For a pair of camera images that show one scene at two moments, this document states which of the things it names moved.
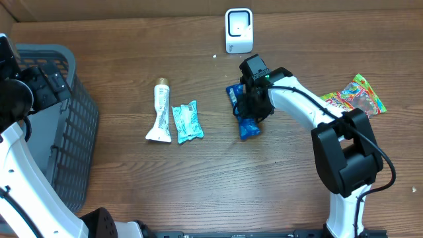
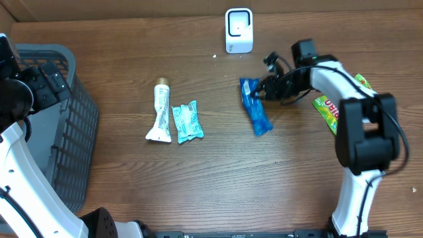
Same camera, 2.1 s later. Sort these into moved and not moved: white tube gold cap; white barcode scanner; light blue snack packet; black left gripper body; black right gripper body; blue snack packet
Moved: black right gripper body; blue snack packet
Not moved: white tube gold cap; light blue snack packet; black left gripper body; white barcode scanner
